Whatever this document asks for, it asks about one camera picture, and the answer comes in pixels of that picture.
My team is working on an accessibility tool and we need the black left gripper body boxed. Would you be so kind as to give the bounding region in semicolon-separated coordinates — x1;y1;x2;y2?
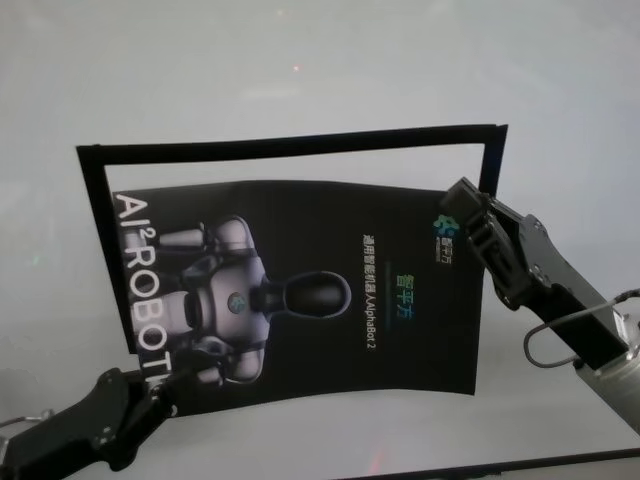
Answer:
7;367;152;480

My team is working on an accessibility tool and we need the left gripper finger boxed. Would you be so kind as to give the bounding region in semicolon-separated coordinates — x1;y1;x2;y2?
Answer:
133;372;181;428

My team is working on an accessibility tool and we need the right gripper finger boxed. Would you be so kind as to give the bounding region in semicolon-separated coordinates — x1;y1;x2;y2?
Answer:
477;193;525;251
438;177;527;312

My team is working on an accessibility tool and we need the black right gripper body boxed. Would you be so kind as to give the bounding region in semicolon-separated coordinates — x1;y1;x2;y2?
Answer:
510;214;627;375

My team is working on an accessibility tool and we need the black robot print poster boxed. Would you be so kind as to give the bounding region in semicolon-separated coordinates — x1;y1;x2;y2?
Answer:
112;178;485;419

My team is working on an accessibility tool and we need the thin light grey cable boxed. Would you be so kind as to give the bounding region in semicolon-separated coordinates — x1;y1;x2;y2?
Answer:
0;407;57;432

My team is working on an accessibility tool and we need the black braided cable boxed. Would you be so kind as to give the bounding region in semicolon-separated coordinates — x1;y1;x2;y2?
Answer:
606;288;640;308

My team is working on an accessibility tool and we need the grey looped cable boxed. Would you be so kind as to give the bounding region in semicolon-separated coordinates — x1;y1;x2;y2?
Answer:
523;304;614;370

